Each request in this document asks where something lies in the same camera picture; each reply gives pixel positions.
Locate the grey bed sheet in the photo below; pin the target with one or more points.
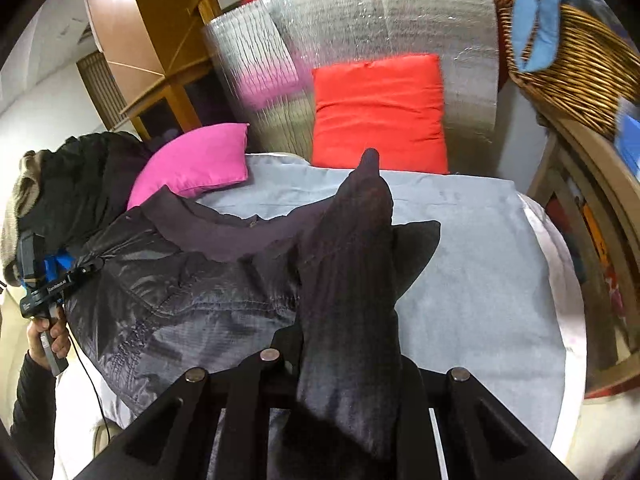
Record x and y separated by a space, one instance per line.
475 270

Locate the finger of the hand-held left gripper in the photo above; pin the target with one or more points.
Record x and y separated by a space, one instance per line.
89 269

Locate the wooden shelf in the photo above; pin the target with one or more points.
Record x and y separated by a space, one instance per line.
585 160

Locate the pink cushion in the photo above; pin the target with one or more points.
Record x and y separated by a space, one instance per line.
200 160

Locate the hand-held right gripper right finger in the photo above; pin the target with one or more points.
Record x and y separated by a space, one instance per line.
465 410

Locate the person's left hand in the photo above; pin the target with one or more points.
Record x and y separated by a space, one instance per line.
37 337

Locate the wooden cabinet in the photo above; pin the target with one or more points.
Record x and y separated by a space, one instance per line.
145 10

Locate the slatted wooden panel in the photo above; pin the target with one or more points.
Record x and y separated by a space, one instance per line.
102 90

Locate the pink fleece blanket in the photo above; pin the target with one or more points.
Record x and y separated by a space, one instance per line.
570 310

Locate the pile of black clothes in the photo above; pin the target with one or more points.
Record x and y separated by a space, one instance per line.
100 175

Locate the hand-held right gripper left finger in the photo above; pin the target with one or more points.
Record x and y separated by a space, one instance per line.
280 360

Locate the beige knitted garment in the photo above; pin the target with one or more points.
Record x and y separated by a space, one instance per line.
15 230

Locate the black puffer jacket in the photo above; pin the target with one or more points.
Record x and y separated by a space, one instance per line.
350 285

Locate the silver foil insulation mat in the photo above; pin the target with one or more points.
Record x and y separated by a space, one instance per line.
375 15

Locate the wicker basket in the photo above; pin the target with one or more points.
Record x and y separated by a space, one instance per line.
575 70

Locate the light blue cloth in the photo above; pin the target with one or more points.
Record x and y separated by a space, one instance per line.
540 5

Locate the person's left forearm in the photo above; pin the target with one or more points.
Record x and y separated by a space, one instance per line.
32 410

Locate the red cushion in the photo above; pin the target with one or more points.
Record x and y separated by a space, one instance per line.
380 110

